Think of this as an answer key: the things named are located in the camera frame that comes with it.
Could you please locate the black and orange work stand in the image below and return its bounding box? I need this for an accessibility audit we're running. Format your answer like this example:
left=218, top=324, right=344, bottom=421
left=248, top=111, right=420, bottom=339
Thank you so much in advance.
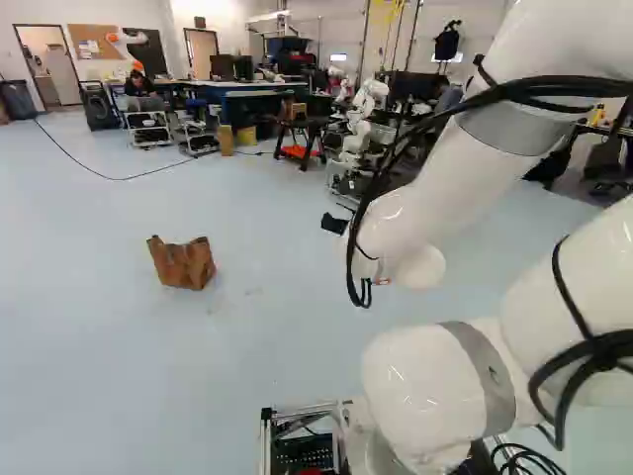
left=273, top=96, right=327, bottom=172

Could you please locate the blue workbench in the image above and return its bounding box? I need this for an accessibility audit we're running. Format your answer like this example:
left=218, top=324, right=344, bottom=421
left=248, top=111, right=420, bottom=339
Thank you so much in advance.
left=157, top=78, right=311, bottom=141

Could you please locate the white robot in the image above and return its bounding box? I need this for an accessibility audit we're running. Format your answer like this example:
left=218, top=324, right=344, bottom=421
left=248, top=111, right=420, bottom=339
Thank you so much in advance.
left=323, top=77, right=397, bottom=199

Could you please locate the black floor cable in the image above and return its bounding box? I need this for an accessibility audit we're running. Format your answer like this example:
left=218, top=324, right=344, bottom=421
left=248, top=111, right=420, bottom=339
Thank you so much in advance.
left=33, top=117, right=200, bottom=181

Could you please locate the white wire cart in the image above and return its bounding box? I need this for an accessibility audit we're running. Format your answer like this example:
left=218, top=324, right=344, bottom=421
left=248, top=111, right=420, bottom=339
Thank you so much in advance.
left=123, top=109, right=172, bottom=148
left=179, top=117, right=220, bottom=158

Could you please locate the brown paper grocery bag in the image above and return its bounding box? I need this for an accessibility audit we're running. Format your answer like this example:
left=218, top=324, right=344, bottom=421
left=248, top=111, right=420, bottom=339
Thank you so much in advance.
left=145, top=235, right=218, bottom=292

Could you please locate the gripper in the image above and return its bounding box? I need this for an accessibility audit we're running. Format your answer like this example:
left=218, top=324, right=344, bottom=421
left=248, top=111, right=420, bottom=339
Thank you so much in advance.
left=320, top=212, right=350, bottom=237

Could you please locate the black wheeled case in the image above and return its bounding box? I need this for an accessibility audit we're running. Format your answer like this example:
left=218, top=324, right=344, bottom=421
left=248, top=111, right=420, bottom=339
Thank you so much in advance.
left=80, top=80, right=124, bottom=133

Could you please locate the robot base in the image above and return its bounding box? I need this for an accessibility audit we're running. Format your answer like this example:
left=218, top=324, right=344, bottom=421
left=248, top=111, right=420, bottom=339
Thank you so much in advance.
left=259, top=398, right=568, bottom=475

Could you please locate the person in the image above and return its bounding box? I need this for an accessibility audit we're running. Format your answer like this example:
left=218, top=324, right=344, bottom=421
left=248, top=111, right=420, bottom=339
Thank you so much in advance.
left=123, top=68, right=155, bottom=98

